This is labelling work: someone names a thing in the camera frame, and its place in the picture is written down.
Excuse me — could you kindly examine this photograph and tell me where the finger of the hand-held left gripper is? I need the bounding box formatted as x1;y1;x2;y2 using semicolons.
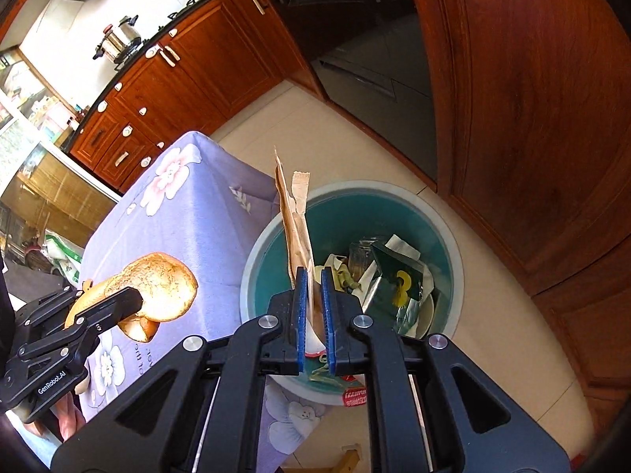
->
14;290;88;352
63;286;145;339

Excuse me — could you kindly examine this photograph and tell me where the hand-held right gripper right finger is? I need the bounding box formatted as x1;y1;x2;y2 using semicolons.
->
320;266;571;473

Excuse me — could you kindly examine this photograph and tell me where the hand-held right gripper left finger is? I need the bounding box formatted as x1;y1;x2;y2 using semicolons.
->
50;266;310;473

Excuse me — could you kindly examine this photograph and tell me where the brown bread slice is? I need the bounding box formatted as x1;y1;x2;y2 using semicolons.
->
64;252;199;343

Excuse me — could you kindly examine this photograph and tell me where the brown paper bag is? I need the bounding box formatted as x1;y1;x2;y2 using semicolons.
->
273;147;329;350

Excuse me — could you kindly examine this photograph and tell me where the teal bin with white rim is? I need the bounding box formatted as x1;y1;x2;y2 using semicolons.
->
240;183;464;407

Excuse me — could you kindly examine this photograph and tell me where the person's left forearm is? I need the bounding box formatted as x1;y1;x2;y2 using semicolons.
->
17;421;67;471

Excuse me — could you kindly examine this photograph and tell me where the person's left hand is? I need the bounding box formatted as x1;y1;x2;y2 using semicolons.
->
56;393;88;443

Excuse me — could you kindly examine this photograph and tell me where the green leaf scrap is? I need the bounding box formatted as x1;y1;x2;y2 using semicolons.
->
325;253;360;291

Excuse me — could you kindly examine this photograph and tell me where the white and green sack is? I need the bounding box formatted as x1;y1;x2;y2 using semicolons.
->
44;231;84;287

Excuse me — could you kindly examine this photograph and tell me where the dark green foil packet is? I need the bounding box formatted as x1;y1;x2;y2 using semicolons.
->
370;244;429;336

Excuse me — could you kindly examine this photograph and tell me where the glass sliding door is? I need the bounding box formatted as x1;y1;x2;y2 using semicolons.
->
0;44;124;267

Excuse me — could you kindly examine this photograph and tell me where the purple floral tablecloth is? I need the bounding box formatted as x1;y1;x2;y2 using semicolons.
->
79;130;346;473

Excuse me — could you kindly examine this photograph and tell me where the wooden kitchen cabinet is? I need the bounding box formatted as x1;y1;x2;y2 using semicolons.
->
69;0;329;193

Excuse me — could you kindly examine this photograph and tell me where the stainless steel pot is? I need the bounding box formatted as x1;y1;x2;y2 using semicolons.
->
93;15;144;62

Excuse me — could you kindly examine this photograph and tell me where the black built-in oven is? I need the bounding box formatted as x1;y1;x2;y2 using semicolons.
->
259;0;439;183

